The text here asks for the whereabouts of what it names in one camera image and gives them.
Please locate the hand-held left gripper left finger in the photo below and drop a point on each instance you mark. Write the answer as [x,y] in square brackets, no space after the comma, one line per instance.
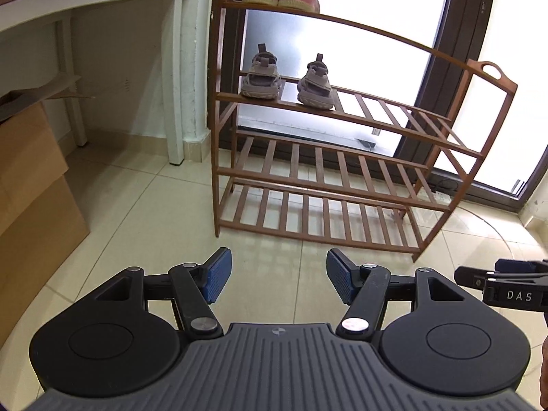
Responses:
[218,274]

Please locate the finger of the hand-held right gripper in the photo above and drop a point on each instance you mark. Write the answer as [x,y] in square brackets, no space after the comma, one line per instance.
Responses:
[473,277]
[522,266]

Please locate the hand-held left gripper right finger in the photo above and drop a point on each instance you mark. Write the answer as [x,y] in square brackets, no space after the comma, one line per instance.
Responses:
[340,276]

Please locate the wooden shoe rack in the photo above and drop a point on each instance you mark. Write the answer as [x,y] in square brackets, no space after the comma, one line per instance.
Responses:
[321,171]

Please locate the purple grey sneaker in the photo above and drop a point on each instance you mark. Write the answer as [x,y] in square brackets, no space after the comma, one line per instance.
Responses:
[261,77]
[317,87]

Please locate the person's right hand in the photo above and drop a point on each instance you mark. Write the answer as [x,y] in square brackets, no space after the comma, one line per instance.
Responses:
[544,368]

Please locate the large cardboard box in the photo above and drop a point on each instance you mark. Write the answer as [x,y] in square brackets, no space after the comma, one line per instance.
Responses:
[38,244]

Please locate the brown-topped white table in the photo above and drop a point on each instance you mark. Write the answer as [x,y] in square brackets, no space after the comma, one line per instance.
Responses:
[173,72]

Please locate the open cardboard box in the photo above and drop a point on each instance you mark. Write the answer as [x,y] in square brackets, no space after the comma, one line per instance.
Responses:
[30,137]

